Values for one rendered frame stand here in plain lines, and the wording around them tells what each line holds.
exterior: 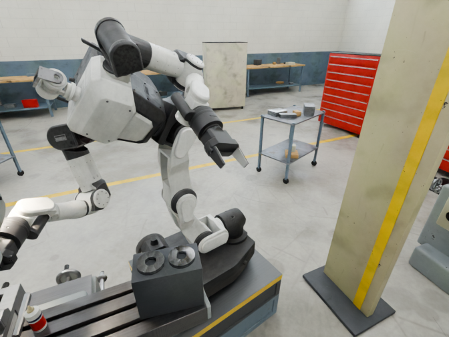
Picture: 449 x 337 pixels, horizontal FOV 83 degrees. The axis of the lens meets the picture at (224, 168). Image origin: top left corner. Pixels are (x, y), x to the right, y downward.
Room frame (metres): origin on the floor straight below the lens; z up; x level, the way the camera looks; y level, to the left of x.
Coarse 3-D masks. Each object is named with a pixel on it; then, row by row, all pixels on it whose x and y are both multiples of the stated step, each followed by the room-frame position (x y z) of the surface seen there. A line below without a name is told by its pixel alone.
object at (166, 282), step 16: (144, 256) 0.60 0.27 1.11; (160, 256) 0.60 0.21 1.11; (176, 256) 0.61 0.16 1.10; (192, 256) 0.60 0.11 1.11; (144, 272) 0.54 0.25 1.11; (160, 272) 0.55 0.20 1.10; (176, 272) 0.55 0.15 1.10; (192, 272) 0.56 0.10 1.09; (144, 288) 0.52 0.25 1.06; (160, 288) 0.53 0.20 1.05; (176, 288) 0.54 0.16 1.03; (192, 288) 0.56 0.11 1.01; (144, 304) 0.52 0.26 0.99; (160, 304) 0.53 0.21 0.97; (176, 304) 0.54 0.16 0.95; (192, 304) 0.56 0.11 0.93
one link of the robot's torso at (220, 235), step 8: (208, 216) 1.28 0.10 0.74; (208, 224) 1.27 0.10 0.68; (216, 224) 1.20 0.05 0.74; (216, 232) 1.13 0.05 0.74; (224, 232) 1.15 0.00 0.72; (208, 240) 1.09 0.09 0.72; (216, 240) 1.11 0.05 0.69; (224, 240) 1.15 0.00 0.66; (200, 248) 1.06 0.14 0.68; (208, 248) 1.08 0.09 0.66
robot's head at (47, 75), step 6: (36, 72) 0.81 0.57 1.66; (42, 72) 0.79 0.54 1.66; (48, 72) 0.80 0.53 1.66; (54, 72) 0.81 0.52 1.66; (60, 72) 0.83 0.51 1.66; (36, 78) 0.79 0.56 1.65; (42, 78) 0.78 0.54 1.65; (48, 78) 0.79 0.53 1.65; (54, 78) 0.80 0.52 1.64; (60, 78) 0.82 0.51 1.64; (66, 78) 0.84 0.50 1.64; (36, 84) 0.81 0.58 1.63; (48, 84) 0.79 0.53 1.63; (54, 84) 0.80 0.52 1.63; (60, 84) 0.81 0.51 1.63
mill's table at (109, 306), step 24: (120, 288) 0.63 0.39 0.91; (48, 312) 0.54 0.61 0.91; (72, 312) 0.55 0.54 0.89; (96, 312) 0.54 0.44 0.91; (120, 312) 0.55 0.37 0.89; (192, 312) 0.54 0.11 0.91; (24, 336) 0.46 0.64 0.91; (48, 336) 0.46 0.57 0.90; (72, 336) 0.46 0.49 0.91; (96, 336) 0.46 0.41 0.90; (120, 336) 0.46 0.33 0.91; (144, 336) 0.47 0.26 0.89; (168, 336) 0.50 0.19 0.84
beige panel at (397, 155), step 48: (432, 0) 1.28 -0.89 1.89; (384, 48) 1.43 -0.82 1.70; (432, 48) 1.22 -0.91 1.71; (384, 96) 1.36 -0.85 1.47; (432, 96) 1.16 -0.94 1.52; (384, 144) 1.29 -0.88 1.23; (432, 144) 1.09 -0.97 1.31; (384, 192) 1.21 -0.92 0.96; (336, 240) 1.40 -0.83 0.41; (384, 240) 1.13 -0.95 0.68; (336, 288) 1.29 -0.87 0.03
